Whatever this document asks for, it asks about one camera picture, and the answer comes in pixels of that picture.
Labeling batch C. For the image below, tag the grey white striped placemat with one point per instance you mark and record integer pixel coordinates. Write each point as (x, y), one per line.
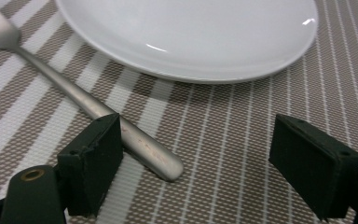
(230, 124)

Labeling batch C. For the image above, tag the white plate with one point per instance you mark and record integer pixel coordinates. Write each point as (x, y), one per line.
(183, 34)

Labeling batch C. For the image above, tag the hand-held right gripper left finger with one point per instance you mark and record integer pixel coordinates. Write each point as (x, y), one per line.
(90, 168)

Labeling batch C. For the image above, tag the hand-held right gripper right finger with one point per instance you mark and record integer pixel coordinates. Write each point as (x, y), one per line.
(317, 168)

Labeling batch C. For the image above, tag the silver fork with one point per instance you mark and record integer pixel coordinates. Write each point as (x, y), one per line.
(59, 82)

